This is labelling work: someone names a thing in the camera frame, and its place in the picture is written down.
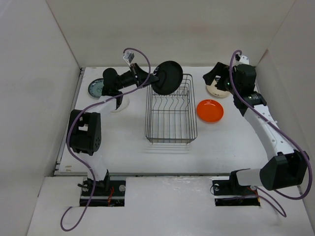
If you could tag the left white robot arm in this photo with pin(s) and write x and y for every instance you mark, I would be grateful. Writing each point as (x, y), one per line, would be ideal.
(84, 128)

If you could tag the blue patterned plate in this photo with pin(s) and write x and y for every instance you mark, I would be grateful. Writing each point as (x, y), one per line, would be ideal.
(95, 88)

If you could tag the cream plate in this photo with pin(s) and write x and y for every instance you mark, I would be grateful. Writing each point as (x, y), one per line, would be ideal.
(212, 90)

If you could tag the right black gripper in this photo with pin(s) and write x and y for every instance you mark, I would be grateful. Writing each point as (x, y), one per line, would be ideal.
(220, 70)

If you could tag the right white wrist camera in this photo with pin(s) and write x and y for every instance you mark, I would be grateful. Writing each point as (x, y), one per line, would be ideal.
(241, 59)

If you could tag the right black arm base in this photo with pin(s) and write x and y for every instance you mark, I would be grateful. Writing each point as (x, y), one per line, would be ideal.
(228, 193)

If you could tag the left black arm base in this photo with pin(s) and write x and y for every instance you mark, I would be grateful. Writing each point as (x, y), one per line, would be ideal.
(110, 193)

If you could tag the black plate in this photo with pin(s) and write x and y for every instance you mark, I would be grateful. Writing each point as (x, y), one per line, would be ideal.
(170, 76)

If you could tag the grey wire dish rack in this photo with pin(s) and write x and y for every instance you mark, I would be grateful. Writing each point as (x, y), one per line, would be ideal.
(171, 119)

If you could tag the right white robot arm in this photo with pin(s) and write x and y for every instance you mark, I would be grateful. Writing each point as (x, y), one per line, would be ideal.
(286, 165)

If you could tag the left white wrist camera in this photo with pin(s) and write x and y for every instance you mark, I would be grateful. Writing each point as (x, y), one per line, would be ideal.
(128, 56)

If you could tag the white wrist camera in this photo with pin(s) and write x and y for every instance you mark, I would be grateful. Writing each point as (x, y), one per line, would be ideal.
(241, 59)
(128, 56)

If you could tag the orange plate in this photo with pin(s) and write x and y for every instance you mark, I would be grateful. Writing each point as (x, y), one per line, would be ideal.
(210, 111)

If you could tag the clear glass plate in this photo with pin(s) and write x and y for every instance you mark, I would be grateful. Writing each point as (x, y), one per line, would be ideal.
(124, 105)

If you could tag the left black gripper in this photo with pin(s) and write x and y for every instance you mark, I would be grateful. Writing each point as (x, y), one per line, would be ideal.
(141, 75)

